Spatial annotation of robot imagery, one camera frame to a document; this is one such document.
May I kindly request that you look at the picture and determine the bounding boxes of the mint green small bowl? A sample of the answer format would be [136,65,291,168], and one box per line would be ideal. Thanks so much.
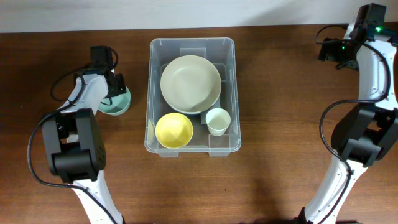
[99,87,131,116]

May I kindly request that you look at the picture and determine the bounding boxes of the yellow small bowl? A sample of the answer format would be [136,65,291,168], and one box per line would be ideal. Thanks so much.
[155,113,193,149]

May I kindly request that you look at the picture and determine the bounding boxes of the cream bowl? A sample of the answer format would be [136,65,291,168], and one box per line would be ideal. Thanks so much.
[160,82,221,112]
[160,55,221,114]

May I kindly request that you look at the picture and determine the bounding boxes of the cream cup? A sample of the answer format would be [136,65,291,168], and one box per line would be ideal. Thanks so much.
[205,108,231,137]

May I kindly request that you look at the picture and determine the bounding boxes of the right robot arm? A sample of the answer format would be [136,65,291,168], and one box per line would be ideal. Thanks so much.
[293,3,397,223]

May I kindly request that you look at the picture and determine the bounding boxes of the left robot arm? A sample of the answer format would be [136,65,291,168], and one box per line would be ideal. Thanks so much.
[38,45,126,223]

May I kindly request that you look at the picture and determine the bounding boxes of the clear plastic storage bin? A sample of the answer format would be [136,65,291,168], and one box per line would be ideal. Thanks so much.
[144,37,242,157]

